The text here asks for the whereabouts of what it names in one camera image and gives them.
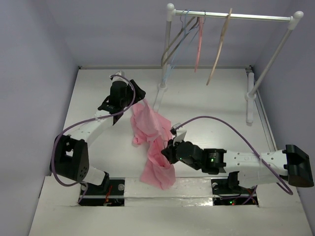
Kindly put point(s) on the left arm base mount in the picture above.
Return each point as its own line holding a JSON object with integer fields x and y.
{"x": 109, "y": 194}

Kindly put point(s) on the grey brown hanger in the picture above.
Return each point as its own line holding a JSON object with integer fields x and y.
{"x": 171, "y": 45}

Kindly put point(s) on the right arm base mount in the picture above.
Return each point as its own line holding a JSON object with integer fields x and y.
{"x": 227, "y": 192}

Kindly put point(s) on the white clothes rack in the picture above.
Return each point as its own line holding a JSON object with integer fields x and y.
{"x": 252, "y": 83}

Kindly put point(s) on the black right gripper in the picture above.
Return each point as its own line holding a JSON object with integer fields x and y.
{"x": 170, "y": 152}

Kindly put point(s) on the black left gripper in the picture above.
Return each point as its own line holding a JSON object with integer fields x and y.
{"x": 139, "y": 95}

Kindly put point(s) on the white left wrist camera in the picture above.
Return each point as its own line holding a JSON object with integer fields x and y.
{"x": 118, "y": 76}

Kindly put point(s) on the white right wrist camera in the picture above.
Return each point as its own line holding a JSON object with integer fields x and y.
{"x": 178, "y": 133}

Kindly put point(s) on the blue hanger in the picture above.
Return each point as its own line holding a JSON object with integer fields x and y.
{"x": 167, "y": 69}

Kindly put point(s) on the pink t shirt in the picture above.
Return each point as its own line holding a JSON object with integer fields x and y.
{"x": 150, "y": 127}

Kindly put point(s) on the pink plastic hanger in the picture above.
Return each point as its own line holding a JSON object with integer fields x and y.
{"x": 201, "y": 22}

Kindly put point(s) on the beige wooden hanger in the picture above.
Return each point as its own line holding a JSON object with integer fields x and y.
{"x": 222, "y": 36}

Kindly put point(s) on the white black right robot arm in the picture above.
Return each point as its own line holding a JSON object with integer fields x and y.
{"x": 245, "y": 169}

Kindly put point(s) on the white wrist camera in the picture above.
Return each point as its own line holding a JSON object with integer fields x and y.
{"x": 118, "y": 76}
{"x": 178, "y": 133}

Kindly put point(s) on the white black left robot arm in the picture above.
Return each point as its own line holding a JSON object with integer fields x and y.
{"x": 70, "y": 155}

